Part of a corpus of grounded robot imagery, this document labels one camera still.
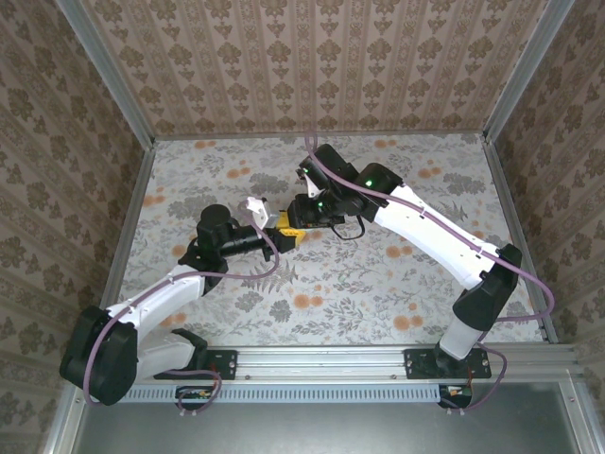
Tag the black connector board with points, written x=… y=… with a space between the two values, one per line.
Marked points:
x=456 y=392
x=194 y=395

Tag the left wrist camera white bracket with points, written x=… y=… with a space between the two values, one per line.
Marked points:
x=257 y=208

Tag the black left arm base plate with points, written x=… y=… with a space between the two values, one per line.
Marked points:
x=227 y=364

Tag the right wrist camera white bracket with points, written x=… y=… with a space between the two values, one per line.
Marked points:
x=312 y=186

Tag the floral patterned table cover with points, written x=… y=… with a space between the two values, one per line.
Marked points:
x=283 y=331

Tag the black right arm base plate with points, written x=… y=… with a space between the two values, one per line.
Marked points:
x=416 y=364

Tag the aluminium back frame rail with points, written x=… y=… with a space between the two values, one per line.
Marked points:
x=227 y=136

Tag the grey metal sheet panel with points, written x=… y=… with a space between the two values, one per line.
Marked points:
x=331 y=430

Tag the black left connector board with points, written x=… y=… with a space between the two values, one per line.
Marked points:
x=194 y=395

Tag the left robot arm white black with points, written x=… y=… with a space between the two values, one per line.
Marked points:
x=160 y=293

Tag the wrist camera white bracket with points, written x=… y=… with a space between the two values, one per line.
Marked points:
x=257 y=208
x=312 y=186

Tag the aluminium front mounting rail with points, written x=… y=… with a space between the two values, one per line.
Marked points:
x=321 y=361

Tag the aluminium left corner post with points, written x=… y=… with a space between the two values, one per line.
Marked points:
x=109 y=75

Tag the aluminium right side rail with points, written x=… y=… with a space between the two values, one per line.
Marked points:
x=513 y=213

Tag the aluminium corner post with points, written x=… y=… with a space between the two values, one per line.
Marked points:
x=527 y=71
x=109 y=75

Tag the aluminium right corner post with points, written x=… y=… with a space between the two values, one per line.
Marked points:
x=527 y=71

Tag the black right connector board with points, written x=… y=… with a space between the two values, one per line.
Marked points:
x=456 y=392

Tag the aluminium left side rail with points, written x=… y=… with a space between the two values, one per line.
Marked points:
x=133 y=213

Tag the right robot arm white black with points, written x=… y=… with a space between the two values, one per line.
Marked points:
x=435 y=236

